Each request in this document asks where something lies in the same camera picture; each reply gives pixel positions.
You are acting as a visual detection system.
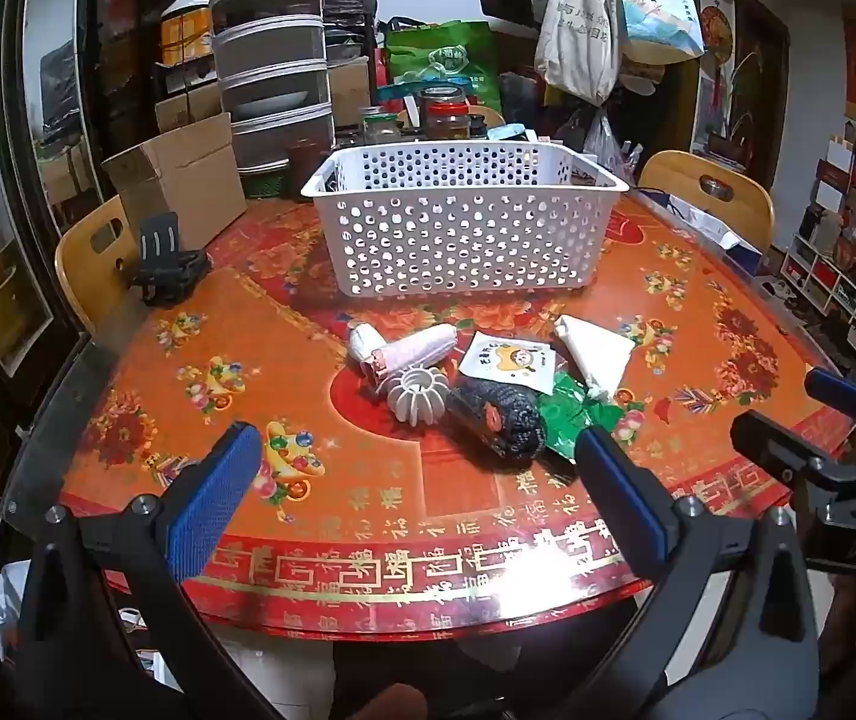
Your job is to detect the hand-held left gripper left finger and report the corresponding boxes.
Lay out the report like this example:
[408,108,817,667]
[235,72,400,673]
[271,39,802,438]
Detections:
[15,422,286,720]

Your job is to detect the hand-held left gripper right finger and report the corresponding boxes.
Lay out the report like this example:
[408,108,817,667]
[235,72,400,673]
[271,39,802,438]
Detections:
[570,426,821,720]

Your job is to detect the green plastic bag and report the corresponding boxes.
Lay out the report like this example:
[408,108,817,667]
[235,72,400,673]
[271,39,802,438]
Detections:
[537,371,624,460]

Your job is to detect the black knitted glove bundle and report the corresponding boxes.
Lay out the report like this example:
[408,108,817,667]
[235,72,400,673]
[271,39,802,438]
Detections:
[447,375,549,466]

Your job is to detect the white packet with yellow cartoon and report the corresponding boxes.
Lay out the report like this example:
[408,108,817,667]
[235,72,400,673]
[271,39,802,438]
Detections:
[458,330,558,395]

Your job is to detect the white ribbed round holder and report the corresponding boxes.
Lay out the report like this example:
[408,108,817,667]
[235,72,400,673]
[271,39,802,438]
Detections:
[385,364,448,425]

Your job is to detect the white perforated plastic basket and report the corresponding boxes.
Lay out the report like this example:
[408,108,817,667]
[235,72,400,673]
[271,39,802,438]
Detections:
[300,142,630,299]

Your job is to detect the red floral table cover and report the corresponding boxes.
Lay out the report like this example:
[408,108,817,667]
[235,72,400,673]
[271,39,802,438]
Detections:
[8,187,856,642]

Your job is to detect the white paper bag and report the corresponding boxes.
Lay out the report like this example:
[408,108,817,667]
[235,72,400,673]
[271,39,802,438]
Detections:
[653,191,763,271]

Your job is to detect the black phone clamp stand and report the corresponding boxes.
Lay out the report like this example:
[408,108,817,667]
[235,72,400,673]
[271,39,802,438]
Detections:
[128,214,211,307]

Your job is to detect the pink white rolled socks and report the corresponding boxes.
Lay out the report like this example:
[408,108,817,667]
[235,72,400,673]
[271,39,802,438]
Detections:
[372,322,459,395]

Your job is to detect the open cardboard box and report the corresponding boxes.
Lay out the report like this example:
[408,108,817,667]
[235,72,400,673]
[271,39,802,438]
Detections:
[101,112,249,252]

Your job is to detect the brown lidded container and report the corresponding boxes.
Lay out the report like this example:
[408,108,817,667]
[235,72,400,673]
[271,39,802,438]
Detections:
[287,139,331,200]

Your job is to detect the clear plastic bag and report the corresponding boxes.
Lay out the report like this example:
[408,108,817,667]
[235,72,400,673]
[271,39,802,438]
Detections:
[582,109,628,181]

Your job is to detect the dark framed glass door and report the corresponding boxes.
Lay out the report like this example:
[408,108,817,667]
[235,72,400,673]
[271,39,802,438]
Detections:
[0,0,103,380]

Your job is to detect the round orange tassel ornament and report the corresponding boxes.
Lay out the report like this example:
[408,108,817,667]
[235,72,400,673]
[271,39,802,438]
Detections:
[700,4,734,85]

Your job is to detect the brown cardboard carton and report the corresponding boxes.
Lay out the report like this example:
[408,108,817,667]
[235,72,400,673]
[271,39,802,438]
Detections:
[154,79,223,133]

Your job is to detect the green lid glass jar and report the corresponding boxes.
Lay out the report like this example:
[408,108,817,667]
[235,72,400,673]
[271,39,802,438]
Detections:
[363,112,403,146]

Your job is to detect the red lid glass jar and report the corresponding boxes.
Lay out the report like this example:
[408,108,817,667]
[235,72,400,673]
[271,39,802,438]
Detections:
[428,103,471,140]

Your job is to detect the blue white printed tote bag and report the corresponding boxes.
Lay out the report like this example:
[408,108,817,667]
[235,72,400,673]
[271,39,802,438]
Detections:
[608,0,707,65]

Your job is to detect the small cardboard box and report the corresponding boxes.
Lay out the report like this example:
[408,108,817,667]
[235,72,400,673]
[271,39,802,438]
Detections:
[327,60,373,128]

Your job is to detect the white canvas tote bag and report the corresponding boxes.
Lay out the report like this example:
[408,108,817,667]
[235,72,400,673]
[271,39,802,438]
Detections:
[533,0,620,106]

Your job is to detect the orange lidded container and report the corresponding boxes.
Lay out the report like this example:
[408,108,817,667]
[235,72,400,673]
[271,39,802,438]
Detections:
[160,4,214,65]

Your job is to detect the green shopping bag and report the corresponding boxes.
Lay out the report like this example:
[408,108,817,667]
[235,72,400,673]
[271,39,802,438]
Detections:
[383,19,504,117]

